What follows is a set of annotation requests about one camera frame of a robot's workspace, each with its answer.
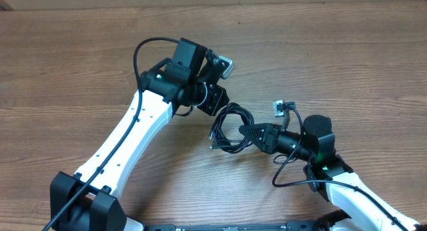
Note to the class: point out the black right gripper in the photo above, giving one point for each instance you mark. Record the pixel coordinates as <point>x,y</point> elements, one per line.
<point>266,143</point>

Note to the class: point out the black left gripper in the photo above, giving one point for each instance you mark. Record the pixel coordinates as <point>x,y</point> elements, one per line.
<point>213,104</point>

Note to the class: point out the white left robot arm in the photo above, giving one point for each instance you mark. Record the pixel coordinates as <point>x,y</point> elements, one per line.
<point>89,198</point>

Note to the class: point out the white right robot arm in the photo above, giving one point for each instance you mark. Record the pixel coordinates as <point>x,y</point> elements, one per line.
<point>328,174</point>

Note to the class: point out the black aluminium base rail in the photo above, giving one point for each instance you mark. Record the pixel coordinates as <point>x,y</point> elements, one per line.
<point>306,225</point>

